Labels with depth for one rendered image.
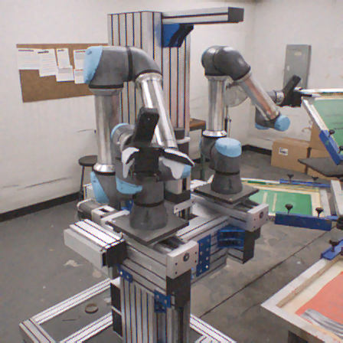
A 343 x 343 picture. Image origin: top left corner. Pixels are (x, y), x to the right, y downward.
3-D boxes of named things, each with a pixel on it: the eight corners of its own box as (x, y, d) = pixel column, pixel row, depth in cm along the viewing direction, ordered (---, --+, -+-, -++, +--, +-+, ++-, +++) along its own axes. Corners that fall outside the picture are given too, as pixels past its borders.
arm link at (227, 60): (240, 39, 154) (297, 121, 177) (227, 40, 164) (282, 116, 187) (220, 59, 154) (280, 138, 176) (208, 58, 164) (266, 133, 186)
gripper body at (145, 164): (162, 181, 89) (148, 166, 100) (167, 145, 87) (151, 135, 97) (131, 181, 86) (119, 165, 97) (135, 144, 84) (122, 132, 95)
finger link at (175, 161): (197, 183, 85) (164, 172, 90) (200, 158, 84) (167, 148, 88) (190, 186, 83) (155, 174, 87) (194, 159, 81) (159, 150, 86)
